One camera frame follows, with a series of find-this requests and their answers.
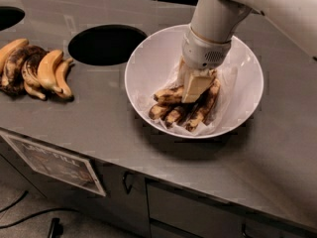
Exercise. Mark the black drawer handle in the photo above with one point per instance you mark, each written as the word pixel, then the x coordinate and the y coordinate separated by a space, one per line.
pixel 244 231

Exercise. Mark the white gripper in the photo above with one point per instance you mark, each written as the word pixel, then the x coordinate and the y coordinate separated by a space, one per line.
pixel 202 53

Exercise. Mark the small yellow banana on counter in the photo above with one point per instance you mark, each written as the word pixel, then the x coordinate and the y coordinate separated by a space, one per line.
pixel 60 76

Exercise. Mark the white bowl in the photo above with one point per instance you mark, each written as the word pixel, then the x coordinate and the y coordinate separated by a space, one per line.
pixel 165 46

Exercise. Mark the brown spotted banana on counter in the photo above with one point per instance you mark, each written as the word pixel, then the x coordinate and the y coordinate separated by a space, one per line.
pixel 29 73

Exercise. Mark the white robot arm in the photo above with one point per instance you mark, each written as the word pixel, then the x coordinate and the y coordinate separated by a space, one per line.
pixel 208 37

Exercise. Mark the middle lower banana in bowl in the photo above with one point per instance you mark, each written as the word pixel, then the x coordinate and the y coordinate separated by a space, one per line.
pixel 178 114

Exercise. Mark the grey cabinet drawer front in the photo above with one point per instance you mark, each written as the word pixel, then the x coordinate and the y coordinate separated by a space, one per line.
pixel 190 215

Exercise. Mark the leftmost yellow banana on counter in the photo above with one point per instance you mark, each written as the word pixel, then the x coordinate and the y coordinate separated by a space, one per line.
pixel 6 50

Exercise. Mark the black object on floor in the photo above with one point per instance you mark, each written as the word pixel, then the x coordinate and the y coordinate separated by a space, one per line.
pixel 56 229

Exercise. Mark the landfill label sign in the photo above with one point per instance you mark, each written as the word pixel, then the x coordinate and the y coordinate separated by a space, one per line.
pixel 57 164

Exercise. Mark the dark brown banana on counter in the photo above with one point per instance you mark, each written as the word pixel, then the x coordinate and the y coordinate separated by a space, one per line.
pixel 12 81

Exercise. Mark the clear plastic wrap in bowl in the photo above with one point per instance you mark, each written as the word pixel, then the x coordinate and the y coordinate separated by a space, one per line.
pixel 242 86

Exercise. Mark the left lower banana in bowl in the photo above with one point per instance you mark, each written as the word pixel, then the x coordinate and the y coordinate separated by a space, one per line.
pixel 159 111

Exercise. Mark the black cabinet door handle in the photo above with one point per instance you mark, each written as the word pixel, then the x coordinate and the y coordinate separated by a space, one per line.
pixel 128 186

